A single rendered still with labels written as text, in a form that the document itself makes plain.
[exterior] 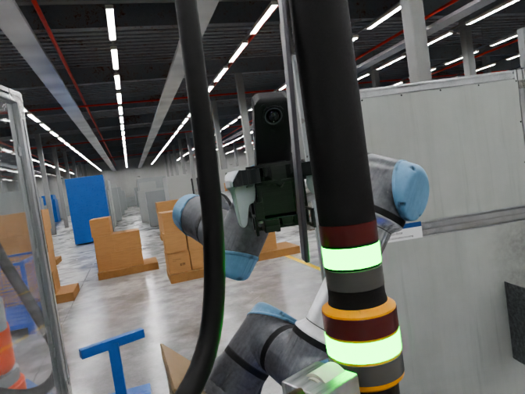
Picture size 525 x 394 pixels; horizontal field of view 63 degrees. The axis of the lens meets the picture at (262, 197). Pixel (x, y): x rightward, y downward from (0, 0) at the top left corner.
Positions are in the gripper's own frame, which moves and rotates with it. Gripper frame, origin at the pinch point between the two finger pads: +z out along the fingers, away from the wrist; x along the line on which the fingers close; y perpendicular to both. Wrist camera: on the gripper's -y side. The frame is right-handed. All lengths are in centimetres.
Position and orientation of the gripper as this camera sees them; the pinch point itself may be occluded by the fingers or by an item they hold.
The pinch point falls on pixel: (290, 168)
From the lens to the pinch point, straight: 41.0
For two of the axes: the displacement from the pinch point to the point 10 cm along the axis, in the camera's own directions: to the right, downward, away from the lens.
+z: 0.9, 0.4, -10.0
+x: -9.9, 1.5, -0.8
